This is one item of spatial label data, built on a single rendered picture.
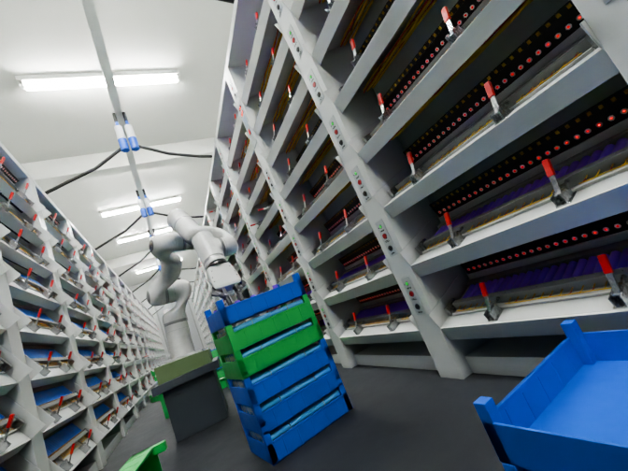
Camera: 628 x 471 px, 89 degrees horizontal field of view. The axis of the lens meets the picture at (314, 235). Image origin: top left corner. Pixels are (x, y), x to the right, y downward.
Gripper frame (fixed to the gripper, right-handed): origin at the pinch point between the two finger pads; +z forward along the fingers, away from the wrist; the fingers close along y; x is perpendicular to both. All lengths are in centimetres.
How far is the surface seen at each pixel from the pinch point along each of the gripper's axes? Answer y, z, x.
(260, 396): 6.1, 31.5, -2.8
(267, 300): -6.4, 8.8, 7.8
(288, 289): -14.8, 7.9, 8.2
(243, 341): 5.4, 16.8, 4.0
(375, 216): -42, 9, 35
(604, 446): -1, 69, 67
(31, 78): 44, -284, -46
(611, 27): -32, 35, 97
